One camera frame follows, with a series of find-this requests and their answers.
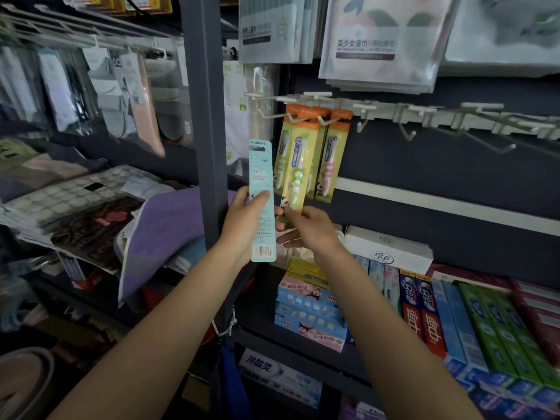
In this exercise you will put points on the white cardboard box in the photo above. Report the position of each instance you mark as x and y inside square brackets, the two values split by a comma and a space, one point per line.
[385, 247]

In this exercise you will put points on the teal toothbrush pack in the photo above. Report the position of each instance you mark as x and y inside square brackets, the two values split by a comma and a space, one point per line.
[261, 170]

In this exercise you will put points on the red and blue toothpaste boxes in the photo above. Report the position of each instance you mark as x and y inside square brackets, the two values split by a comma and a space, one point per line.
[422, 310]

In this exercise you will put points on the dark red toothpaste boxes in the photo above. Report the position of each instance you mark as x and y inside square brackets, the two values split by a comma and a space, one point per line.
[538, 306]

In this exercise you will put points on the row of yellow price tags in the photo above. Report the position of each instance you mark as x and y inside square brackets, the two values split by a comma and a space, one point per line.
[127, 2]

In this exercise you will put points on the row of hanging sock packets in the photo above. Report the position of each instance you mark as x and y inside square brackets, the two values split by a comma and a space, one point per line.
[109, 91]

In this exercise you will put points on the person's right hand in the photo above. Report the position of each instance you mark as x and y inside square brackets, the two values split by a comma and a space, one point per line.
[317, 234]

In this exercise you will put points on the person's left thumb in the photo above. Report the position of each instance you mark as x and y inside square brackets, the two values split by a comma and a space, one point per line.
[259, 199]

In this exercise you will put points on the person's left hand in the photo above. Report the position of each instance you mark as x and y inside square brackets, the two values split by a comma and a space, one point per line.
[236, 223]

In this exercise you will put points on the white hook rail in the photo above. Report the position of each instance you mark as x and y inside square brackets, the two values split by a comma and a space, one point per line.
[389, 110]

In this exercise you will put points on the pale leaf-print towel packets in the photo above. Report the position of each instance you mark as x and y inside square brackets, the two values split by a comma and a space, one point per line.
[503, 30]

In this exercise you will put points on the yellow pack with green toothbrush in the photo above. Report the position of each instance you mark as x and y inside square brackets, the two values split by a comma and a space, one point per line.
[302, 161]

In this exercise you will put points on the white and blue toothpaste box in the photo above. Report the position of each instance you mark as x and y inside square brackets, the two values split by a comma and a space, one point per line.
[280, 376]

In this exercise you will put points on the dark patterned cloth packet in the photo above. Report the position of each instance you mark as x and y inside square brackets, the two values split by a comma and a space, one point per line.
[92, 231]

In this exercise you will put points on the person's right forearm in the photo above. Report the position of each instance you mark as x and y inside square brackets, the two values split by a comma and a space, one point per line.
[389, 345]

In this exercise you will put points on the yellow orange-topped toothbrush pack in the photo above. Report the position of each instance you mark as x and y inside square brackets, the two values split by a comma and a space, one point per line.
[318, 139]
[282, 153]

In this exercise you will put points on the clear plastic packet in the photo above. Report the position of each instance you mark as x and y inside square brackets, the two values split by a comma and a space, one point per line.
[261, 96]

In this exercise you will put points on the yellow pack with pink toothbrush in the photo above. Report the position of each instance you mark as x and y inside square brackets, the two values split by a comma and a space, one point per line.
[332, 161]

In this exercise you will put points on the row of white display hooks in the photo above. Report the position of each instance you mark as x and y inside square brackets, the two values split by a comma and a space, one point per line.
[477, 139]

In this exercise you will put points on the grey striped towel packets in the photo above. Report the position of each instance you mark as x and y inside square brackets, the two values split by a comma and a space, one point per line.
[271, 26]

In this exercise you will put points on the grey metal shelf post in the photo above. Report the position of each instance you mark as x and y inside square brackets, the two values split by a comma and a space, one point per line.
[205, 104]

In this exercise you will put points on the checked white cloth packet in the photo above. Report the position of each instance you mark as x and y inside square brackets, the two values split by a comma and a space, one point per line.
[65, 196]

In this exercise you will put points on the green toothpaste boxes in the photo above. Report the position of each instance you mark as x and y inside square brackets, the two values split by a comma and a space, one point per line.
[503, 332]

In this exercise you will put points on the person's left forearm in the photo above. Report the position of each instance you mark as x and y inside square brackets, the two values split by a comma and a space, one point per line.
[162, 341]

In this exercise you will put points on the person's right fingers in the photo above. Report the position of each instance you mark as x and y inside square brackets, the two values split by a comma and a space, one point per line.
[292, 212]

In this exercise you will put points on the white and green packet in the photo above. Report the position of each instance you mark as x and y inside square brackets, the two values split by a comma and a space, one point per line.
[235, 109]

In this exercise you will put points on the light blue toothpaste boxes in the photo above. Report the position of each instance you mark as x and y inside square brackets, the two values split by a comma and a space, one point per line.
[378, 277]

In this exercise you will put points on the blue hanging bag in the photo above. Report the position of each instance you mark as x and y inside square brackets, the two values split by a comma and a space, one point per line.
[229, 380]

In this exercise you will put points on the pile of folded cloths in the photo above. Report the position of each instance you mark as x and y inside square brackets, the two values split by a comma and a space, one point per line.
[39, 164]

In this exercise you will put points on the floral towel packets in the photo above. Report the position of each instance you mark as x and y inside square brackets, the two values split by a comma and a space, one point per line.
[385, 39]

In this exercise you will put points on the stack of children's toothpaste boxes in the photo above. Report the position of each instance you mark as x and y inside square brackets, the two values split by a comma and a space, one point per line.
[308, 317]

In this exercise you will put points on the white shelf edge strip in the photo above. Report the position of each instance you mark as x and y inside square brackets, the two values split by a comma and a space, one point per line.
[446, 205]

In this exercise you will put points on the grey plastic basin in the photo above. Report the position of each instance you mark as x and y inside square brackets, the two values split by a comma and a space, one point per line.
[24, 380]

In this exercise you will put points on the purple folded cloth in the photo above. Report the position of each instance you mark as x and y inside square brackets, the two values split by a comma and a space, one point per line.
[162, 236]

